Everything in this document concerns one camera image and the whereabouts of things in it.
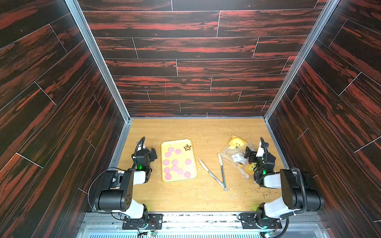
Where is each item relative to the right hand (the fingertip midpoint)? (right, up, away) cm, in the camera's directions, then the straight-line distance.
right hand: (258, 148), depth 92 cm
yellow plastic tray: (-51, -10, +4) cm, 52 cm away
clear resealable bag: (-12, -7, +5) cm, 15 cm away
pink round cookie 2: (-51, -3, +10) cm, 52 cm away
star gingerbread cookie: (-45, 0, +9) cm, 46 cm away
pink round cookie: (-56, -2, +10) cm, 57 cm away
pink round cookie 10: (-57, -17, -3) cm, 59 cm away
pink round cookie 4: (-53, -10, +4) cm, 54 cm away
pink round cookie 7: (-58, -14, 0) cm, 59 cm away
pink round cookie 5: (-44, -9, +4) cm, 46 cm away
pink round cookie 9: (-45, -16, -1) cm, 48 cm away
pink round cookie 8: (-49, -15, +1) cm, 52 cm away
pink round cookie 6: (-53, -13, +1) cm, 55 cm away
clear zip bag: (-10, +3, +11) cm, 15 cm away
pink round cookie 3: (-58, -5, +7) cm, 59 cm away
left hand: (-72, -1, +2) cm, 72 cm away
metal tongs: (-24, -20, -7) cm, 32 cm away
